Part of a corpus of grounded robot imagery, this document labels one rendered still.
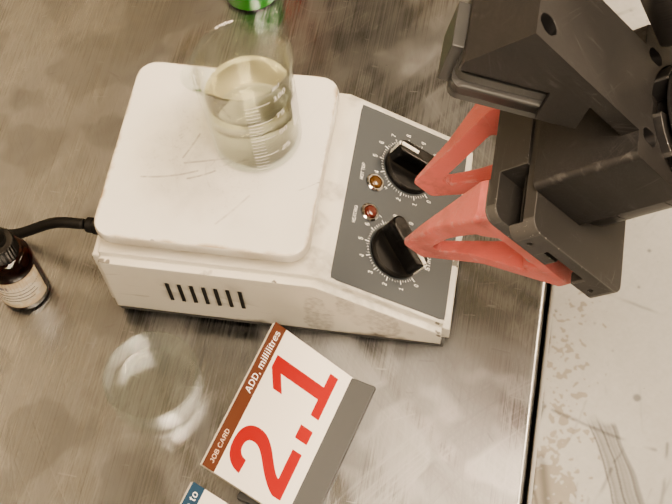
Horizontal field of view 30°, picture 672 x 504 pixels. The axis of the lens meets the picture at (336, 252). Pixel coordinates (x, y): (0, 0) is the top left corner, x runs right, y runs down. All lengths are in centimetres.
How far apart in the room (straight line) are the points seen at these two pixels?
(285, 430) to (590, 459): 17
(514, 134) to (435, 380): 21
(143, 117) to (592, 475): 32
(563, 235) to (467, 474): 21
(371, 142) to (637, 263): 17
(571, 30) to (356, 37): 39
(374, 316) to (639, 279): 16
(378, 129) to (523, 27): 28
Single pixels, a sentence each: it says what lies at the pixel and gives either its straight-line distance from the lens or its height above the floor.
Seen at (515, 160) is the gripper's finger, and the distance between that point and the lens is 54.
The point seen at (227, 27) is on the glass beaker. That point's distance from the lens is 67.
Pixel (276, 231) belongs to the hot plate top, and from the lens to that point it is 67.
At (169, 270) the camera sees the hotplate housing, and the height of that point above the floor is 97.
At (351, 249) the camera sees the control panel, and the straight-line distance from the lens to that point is 69.
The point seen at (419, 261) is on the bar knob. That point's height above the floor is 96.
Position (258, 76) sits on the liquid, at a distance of 68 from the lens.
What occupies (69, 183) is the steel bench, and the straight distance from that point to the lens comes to 82.
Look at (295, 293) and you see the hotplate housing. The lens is 69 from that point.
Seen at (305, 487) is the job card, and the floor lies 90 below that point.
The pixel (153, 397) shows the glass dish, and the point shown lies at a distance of 73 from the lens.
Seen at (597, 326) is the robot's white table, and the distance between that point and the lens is 74.
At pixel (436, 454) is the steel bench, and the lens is 71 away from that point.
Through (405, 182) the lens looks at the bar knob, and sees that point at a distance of 72.
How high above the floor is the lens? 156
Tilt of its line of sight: 60 degrees down
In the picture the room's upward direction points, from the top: 8 degrees counter-clockwise
